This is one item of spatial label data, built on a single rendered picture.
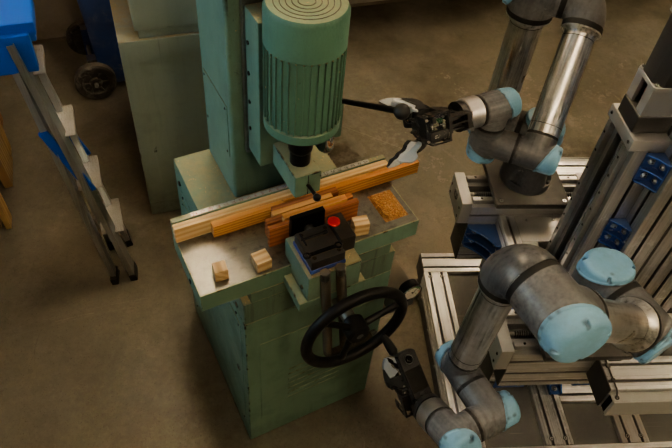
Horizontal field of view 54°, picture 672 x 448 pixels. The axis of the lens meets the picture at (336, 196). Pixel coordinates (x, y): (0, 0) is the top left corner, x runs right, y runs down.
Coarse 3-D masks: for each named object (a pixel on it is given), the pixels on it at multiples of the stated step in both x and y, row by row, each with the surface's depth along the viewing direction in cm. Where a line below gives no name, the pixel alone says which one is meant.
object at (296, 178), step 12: (276, 144) 163; (276, 156) 164; (288, 156) 160; (288, 168) 158; (300, 168) 158; (312, 168) 158; (288, 180) 160; (300, 180) 157; (312, 180) 159; (300, 192) 160
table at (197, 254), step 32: (256, 224) 167; (384, 224) 170; (416, 224) 173; (192, 256) 158; (224, 256) 159; (192, 288) 158; (224, 288) 153; (256, 288) 159; (288, 288) 159; (352, 288) 161
